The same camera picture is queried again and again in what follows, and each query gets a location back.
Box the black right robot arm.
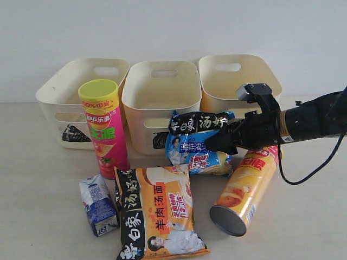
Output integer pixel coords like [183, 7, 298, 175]
[204, 83, 346, 154]

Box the blue instant noodle bag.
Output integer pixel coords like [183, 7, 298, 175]
[165, 111, 235, 176]

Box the orange instant noodle bag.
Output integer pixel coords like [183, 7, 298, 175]
[115, 164, 210, 259]

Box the yellow Lays chips can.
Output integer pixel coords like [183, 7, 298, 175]
[209, 146, 279, 237]

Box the pink Lays chips can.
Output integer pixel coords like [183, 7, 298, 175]
[78, 79, 130, 179]

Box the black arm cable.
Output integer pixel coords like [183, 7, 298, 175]
[275, 132, 345, 185]

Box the left cream plastic bin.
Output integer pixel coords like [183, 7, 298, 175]
[36, 58, 130, 150]

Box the cream plastic bin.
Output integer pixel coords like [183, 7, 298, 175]
[198, 54, 282, 132]
[121, 61, 202, 155]
[36, 58, 130, 150]

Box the blue white milk carton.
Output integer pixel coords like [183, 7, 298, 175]
[79, 174, 119, 237]

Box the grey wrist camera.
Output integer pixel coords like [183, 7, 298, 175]
[236, 83, 272, 103]

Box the right cream plastic bin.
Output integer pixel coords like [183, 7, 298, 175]
[198, 54, 282, 132]

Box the middle cream plastic bin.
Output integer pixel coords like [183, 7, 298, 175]
[121, 61, 202, 155]

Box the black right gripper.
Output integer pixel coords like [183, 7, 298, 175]
[204, 110, 282, 155]

